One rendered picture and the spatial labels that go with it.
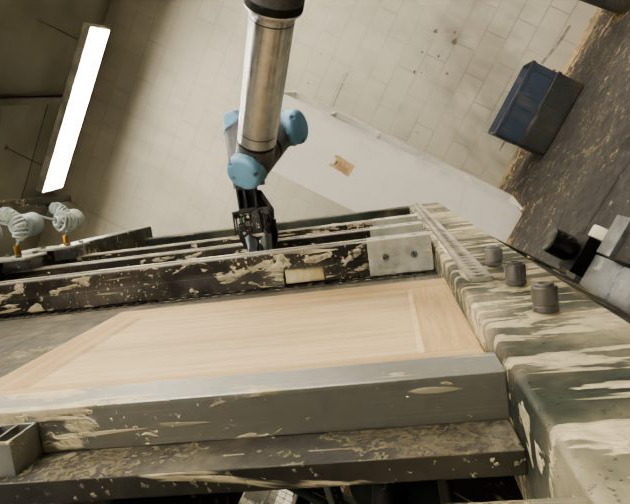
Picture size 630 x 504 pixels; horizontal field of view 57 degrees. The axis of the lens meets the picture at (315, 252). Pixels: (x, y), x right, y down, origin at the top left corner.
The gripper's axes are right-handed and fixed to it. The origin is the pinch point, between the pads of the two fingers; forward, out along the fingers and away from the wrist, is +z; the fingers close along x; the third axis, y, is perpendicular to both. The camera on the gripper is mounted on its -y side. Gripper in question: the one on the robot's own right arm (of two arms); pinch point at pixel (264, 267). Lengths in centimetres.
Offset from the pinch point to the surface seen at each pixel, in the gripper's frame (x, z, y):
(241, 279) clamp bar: -1.0, -0.3, 16.2
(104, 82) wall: -258, -151, -462
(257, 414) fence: 19, 1, 85
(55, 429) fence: 1, 0, 85
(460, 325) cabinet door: 38, 1, 63
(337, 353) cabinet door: 24, 1, 68
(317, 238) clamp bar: 12.1, -4.3, -7.5
